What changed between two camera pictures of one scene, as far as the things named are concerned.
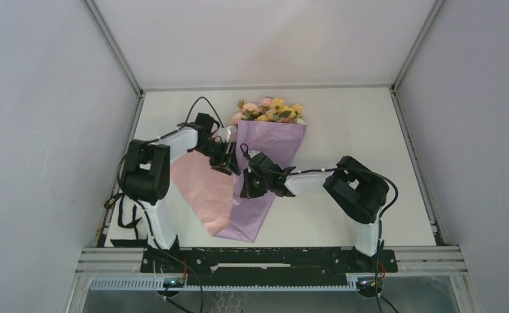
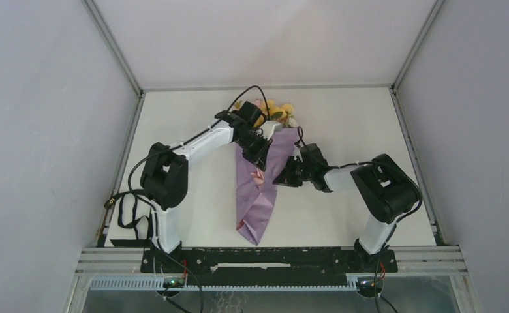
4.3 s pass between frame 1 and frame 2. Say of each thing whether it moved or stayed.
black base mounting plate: stayed
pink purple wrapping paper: moved
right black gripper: moved
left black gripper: moved
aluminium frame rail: stayed
